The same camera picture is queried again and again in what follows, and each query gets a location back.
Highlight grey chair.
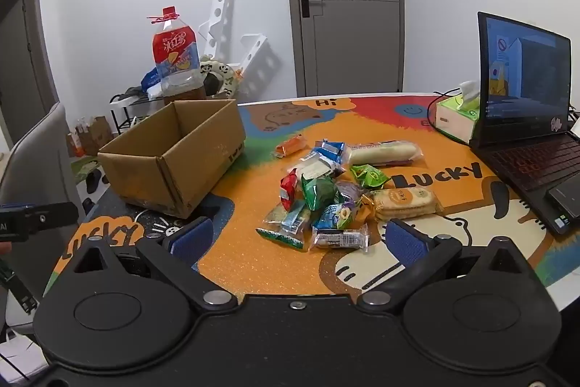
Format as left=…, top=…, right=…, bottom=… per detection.
left=0, top=102, right=87, bottom=333

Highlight black cable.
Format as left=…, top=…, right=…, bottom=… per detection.
left=427, top=88, right=463, bottom=130

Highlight panda print cushion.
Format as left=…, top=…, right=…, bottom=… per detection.
left=199, top=56, right=239, bottom=100

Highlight dark green pyramid packet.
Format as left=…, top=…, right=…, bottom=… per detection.
left=301, top=176, right=338, bottom=212

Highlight black shoe rack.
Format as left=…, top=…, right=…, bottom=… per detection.
left=110, top=90, right=164, bottom=138

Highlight green tissue box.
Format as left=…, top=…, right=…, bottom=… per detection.
left=428, top=81, right=482, bottom=144

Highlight orange snack packet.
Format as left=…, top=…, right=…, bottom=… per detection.
left=274, top=134, right=305, bottom=158

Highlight purple snack packet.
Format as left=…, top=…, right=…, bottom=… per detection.
left=335, top=181, right=368, bottom=206

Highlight white sandwich biscuit packet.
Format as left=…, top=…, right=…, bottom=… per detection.
left=297, top=153, right=338, bottom=181

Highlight dark slippers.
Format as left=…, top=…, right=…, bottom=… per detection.
left=84, top=169, right=107, bottom=194

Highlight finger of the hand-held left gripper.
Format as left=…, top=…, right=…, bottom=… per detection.
left=27, top=201, right=79, bottom=230

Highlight large red-label drink bottle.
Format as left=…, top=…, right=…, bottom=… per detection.
left=147, top=6, right=207, bottom=106

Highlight long bread packet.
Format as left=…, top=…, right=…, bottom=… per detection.
left=345, top=141, right=423, bottom=167

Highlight green-edged flat snack packet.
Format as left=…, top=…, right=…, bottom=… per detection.
left=256, top=208, right=305, bottom=252

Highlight black and white snack packet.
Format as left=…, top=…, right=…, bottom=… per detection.
left=310, top=224, right=369, bottom=252

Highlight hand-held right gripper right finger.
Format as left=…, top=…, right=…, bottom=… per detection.
left=357, top=218, right=536, bottom=312

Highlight black box on laptop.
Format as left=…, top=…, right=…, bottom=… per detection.
left=545, top=181, right=580, bottom=218

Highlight brown cardboard box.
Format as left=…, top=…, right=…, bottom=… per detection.
left=97, top=98, right=247, bottom=219

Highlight black laptop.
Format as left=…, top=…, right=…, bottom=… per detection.
left=469, top=12, right=580, bottom=235

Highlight white perforated board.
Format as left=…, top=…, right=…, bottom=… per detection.
left=198, top=0, right=235, bottom=57
left=233, top=34, right=278, bottom=100

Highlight blue and white snack packet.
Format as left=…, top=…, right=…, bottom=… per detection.
left=312, top=139, right=347, bottom=165

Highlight red snack packet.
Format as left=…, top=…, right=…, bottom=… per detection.
left=278, top=169, right=300, bottom=212

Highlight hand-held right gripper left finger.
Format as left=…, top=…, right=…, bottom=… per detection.
left=63, top=217, right=239, bottom=312

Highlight grey room door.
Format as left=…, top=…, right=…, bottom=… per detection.
left=283, top=0, right=405, bottom=96

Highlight light green snack packet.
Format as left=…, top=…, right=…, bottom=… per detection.
left=350, top=164, right=391, bottom=189

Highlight grey side door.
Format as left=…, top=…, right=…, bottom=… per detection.
left=0, top=0, right=57, bottom=152

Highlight brown paper bags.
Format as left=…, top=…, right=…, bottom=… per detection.
left=67, top=116, right=114, bottom=157

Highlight teal snack packet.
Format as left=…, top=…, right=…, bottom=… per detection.
left=281, top=201, right=313, bottom=234

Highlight orange rice cracker packet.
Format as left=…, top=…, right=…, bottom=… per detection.
left=361, top=188, right=444, bottom=221

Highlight blue cartoon snack packet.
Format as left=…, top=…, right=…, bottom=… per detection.
left=312, top=202, right=363, bottom=231

